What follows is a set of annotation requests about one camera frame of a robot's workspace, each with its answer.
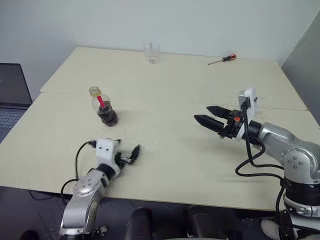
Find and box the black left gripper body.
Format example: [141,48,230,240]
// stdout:
[116,150,134,169]

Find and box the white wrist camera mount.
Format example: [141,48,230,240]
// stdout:
[236,86,259,141]
[95,137,123,179]

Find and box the plastic cola bottle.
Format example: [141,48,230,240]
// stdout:
[88,86,119,128]

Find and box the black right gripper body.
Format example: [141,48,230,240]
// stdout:
[219,109,245,141]

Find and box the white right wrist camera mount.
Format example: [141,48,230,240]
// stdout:
[236,86,259,141]

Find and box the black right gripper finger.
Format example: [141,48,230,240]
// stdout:
[193,114,226,134]
[206,105,232,121]

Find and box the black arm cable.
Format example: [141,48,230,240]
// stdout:
[235,98,287,221]
[60,140,98,201]

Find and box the dark grey laptop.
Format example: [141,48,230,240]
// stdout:
[0,62,33,145]

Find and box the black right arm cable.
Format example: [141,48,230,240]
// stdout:
[235,98,287,221]

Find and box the dark rounded shape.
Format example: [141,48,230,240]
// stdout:
[124,206,154,240]

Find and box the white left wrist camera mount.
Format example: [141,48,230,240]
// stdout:
[95,137,123,179]

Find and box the grey partition panel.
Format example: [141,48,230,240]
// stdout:
[281,9,320,121]

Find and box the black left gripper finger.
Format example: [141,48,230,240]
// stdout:
[131,144,141,165]

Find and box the orange and black screwdriver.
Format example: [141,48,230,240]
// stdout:
[207,53,237,66]

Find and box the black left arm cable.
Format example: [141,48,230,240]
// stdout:
[60,140,98,201]

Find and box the white shoe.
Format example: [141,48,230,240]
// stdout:
[260,218,288,240]

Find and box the clear glass tumbler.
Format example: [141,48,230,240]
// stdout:
[143,42,161,65]

